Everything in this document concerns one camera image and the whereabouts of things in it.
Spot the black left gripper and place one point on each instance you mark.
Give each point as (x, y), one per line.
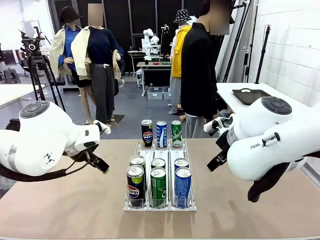
(80, 153)

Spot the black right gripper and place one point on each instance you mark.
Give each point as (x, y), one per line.
(225, 143)

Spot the Pepsi can lime green band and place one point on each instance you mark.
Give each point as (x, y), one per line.
(136, 190)
(137, 161)

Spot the green Chilsung cider can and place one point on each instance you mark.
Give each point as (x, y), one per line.
(158, 163)
(176, 135)
(158, 190)

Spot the dark brown serving tray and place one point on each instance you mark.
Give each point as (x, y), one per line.
(250, 97)

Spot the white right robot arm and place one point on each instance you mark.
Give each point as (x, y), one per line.
(262, 155)

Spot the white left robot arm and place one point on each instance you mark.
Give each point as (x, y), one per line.
(45, 140)

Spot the person in black cardigan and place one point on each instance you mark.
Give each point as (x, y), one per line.
(197, 70)

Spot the blue Pocari Sweat can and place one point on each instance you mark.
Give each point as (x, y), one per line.
(183, 190)
(181, 163)
(161, 135)

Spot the black Pepsi can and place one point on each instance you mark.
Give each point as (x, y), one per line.
(147, 135)

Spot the clear acrylic can dispenser rack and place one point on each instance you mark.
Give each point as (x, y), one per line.
(162, 152)

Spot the white table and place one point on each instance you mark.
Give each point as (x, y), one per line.
(12, 93)
(225, 95)

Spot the grey storage bin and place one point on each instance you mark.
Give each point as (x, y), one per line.
(155, 93)
(167, 93)

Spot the black backpack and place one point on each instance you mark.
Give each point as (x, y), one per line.
(13, 124)

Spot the grey background work table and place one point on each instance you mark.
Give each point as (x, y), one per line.
(152, 64)

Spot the mannequin yellow hoodie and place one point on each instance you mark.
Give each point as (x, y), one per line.
(178, 55)

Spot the mannequin cream jacket navy top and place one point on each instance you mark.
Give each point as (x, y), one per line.
(102, 47)

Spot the black light stand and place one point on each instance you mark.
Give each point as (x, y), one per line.
(263, 53)

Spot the black leaning stand pole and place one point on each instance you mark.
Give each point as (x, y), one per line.
(237, 40)

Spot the mannequin blue shirt beige coat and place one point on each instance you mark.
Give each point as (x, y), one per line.
(70, 42)

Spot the grey step stool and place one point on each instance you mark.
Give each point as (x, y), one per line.
(11, 75)

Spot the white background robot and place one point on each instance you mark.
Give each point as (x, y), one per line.
(148, 43)

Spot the black white patterned bucket hat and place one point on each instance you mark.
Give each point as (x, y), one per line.
(182, 16)

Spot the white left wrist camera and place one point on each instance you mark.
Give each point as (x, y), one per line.
(103, 128)

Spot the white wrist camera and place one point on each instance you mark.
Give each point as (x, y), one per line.
(208, 127)
(103, 128)

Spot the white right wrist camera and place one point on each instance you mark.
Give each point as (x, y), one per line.
(208, 127)

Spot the dark mannequin base plate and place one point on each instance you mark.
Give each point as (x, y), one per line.
(118, 118)

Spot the black video camera tripod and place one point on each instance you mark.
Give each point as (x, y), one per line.
(32, 47)

